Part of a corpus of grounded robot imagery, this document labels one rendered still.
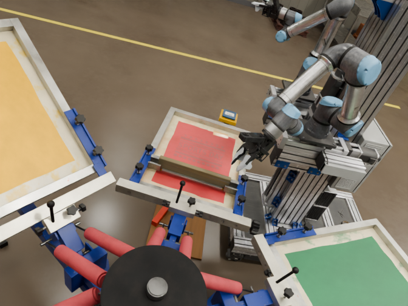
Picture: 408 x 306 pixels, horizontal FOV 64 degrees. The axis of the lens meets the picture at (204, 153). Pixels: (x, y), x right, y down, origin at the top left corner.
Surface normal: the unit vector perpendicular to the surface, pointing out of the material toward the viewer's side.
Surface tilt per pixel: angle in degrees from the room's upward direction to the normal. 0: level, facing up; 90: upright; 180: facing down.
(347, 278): 0
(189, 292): 0
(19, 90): 32
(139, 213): 0
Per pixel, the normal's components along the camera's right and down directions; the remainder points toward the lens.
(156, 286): 0.24, -0.73
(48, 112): 0.59, -0.32
